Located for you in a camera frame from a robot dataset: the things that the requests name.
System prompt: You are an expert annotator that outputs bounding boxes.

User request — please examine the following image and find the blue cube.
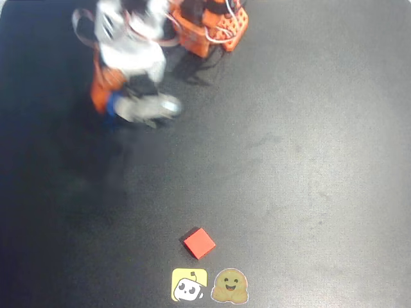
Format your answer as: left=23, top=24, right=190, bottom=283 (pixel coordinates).
left=103, top=92, right=122, bottom=130

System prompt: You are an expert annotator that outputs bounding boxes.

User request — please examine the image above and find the orange robot base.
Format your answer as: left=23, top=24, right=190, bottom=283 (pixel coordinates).
left=207, top=0, right=250, bottom=53

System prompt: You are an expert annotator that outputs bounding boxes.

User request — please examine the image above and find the red cube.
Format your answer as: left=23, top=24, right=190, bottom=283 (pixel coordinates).
left=182, top=227, right=216, bottom=260

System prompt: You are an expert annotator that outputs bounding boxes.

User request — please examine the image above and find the yellow robot face sticker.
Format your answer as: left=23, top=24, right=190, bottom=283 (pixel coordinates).
left=171, top=268, right=209, bottom=303

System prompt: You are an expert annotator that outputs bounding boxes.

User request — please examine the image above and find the black table mat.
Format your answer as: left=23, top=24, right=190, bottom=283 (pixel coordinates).
left=0, top=0, right=411, bottom=308

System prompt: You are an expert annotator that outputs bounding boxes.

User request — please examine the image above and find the hugging face emoji sticker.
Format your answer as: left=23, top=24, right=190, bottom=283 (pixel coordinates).
left=210, top=268, right=250, bottom=304

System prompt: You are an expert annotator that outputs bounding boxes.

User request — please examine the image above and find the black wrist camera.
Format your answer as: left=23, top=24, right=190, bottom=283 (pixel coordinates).
left=114, top=92, right=183, bottom=126

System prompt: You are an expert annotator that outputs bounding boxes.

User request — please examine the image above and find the white servo wire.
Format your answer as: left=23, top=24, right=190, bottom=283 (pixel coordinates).
left=202, top=0, right=248, bottom=44

